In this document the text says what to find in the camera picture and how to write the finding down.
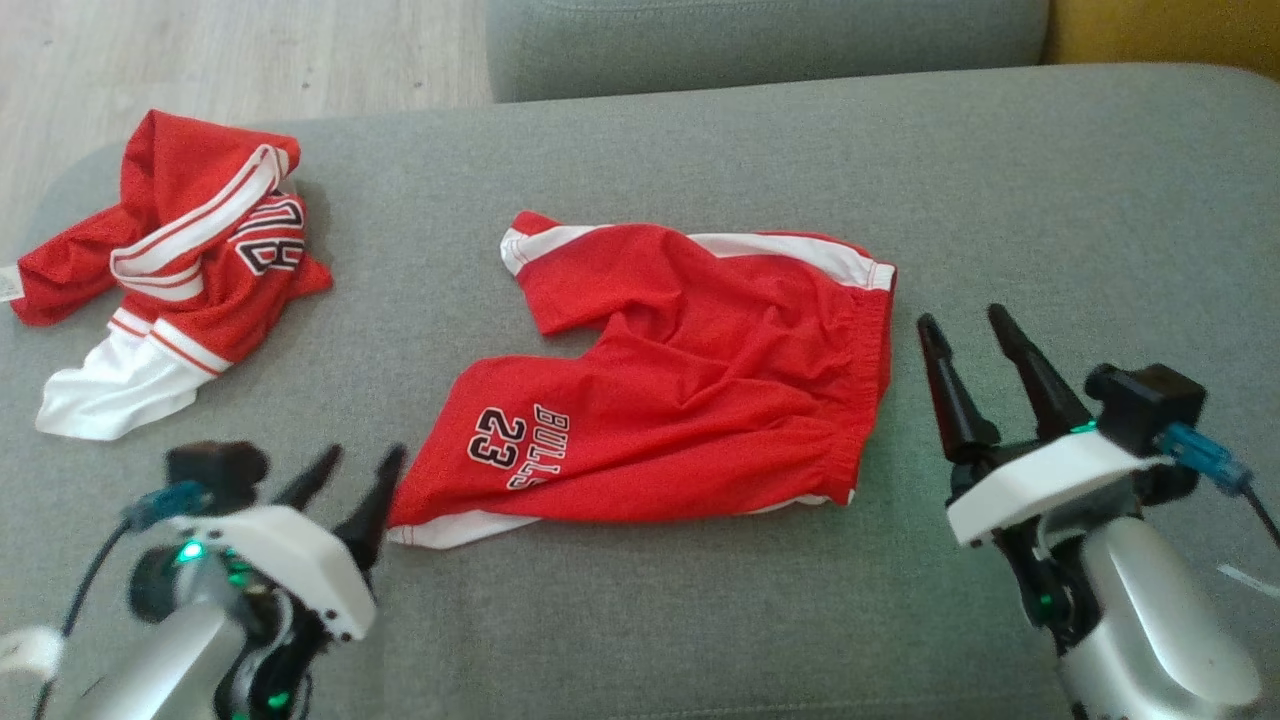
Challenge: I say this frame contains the red basketball jersey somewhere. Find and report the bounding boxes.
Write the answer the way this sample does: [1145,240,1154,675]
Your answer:
[0,108,334,442]

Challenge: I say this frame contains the large grey sofa seat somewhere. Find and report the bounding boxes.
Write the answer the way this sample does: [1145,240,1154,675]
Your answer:
[0,62,1280,720]

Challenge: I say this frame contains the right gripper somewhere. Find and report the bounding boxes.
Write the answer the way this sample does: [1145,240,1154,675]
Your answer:
[917,303,1167,657]

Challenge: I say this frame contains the small grey sofa cushion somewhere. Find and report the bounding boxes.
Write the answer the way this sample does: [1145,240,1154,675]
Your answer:
[485,0,1051,105]

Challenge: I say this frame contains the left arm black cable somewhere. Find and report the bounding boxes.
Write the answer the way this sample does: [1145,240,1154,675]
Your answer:
[30,481,213,720]

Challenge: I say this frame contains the yellow sofa backrest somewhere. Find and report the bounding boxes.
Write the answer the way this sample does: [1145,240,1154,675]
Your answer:
[1040,0,1280,83]

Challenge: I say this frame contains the red basketball shorts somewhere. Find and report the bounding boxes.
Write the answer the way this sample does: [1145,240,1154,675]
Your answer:
[385,210,898,551]

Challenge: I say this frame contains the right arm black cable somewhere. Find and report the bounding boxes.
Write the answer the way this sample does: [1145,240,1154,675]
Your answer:
[1155,421,1280,549]

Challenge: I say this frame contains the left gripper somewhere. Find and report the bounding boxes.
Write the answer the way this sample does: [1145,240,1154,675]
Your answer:
[128,443,409,720]

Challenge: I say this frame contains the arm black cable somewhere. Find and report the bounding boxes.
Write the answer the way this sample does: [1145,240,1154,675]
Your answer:
[30,481,213,720]
[1155,421,1280,549]

